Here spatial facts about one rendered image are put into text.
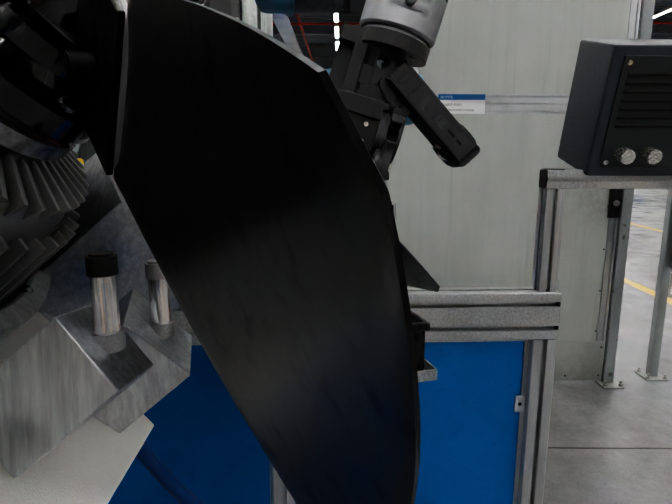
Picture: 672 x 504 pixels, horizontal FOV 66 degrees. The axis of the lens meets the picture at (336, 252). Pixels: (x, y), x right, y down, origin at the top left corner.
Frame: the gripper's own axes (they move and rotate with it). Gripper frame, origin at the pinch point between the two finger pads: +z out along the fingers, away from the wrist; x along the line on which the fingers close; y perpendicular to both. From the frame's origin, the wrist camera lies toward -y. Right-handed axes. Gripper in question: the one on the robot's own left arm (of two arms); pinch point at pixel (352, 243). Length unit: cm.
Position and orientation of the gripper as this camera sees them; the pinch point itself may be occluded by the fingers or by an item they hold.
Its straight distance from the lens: 53.0
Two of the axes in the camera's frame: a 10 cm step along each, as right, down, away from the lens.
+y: -9.5, -2.8, -0.9
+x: 0.4, 1.8, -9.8
